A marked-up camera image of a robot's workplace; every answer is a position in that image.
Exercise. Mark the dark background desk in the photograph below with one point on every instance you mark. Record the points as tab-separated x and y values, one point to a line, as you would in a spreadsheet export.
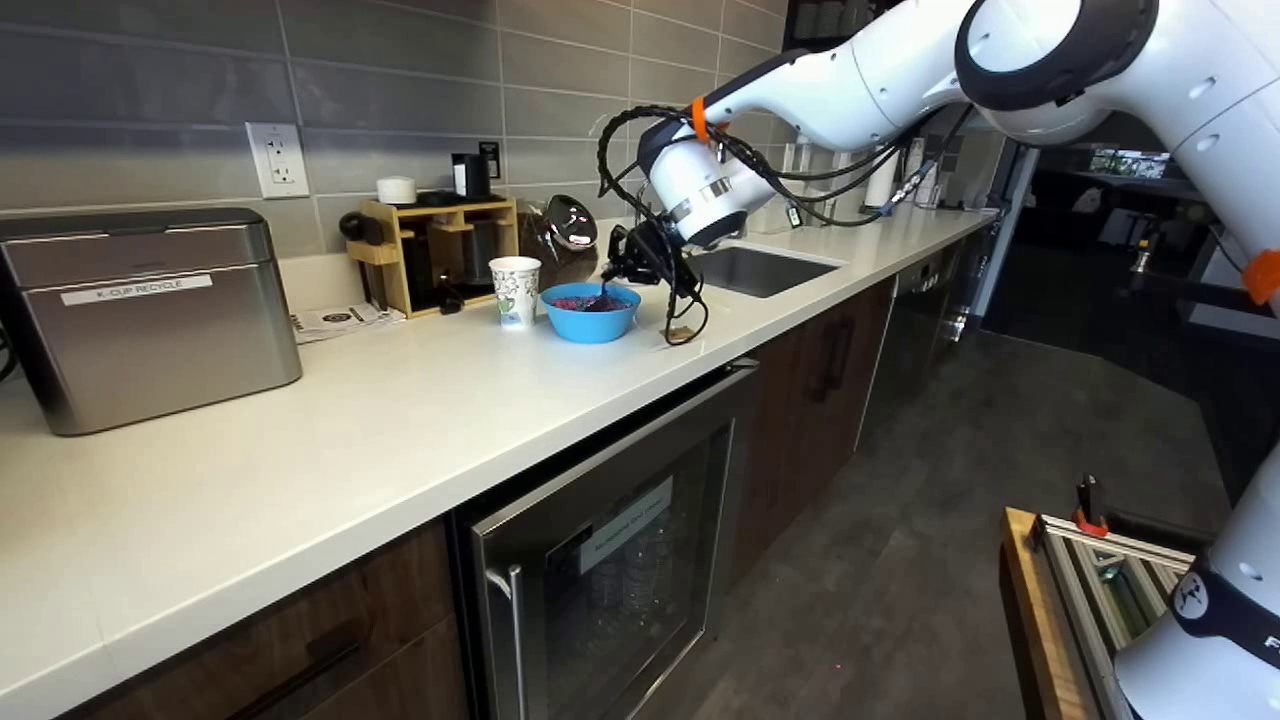
1135	168

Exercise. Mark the silver toaster oven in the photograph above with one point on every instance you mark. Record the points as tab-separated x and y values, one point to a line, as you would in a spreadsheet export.
145	327

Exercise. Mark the dark wood sink cabinet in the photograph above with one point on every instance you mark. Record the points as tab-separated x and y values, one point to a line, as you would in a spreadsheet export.
801	400

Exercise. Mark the small brown card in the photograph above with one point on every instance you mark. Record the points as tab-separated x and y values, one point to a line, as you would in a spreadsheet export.
681	332

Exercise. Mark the white paper cup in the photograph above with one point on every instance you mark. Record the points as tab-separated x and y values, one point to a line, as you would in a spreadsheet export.
515	291

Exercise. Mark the wooden countertop organizer rack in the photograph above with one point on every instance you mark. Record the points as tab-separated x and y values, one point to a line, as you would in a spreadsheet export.
441	208

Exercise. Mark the blue bowl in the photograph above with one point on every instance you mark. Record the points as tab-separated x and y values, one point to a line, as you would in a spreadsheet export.
585	321

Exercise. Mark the dark steel rice cooker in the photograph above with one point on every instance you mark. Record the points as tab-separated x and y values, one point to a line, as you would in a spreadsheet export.
562	240

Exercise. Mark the white flat packet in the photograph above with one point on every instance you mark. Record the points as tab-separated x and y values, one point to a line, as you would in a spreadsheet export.
343	321

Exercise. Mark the black cylinder canister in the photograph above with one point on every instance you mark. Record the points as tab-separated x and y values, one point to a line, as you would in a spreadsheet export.
473	172

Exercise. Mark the wooden tool cart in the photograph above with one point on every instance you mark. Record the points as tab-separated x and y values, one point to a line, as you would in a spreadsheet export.
1035	625

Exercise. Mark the black dishwasher front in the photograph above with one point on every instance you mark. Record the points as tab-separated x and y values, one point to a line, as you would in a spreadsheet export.
922	332

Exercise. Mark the white wall outlet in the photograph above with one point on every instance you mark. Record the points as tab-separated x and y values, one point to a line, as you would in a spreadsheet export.
279	163

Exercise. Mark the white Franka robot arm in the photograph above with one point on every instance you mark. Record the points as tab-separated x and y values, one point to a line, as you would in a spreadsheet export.
854	80

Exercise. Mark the undercounter glass door fridge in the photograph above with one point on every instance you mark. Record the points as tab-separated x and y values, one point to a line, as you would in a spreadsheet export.
600	600

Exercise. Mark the white soap bottle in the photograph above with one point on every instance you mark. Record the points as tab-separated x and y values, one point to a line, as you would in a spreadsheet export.
922	187

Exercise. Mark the dark wood drawer cabinet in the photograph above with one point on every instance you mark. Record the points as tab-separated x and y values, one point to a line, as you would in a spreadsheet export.
266	642

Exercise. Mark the small white cup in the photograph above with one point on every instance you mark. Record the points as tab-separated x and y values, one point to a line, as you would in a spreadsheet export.
395	191

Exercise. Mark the steel undermount sink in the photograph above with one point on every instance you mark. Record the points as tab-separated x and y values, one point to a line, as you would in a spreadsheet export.
767	269

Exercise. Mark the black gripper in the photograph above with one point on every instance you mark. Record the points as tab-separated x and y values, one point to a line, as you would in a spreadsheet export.
661	255

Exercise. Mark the red black clamp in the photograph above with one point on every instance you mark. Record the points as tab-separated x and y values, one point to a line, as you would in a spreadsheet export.
1091	514

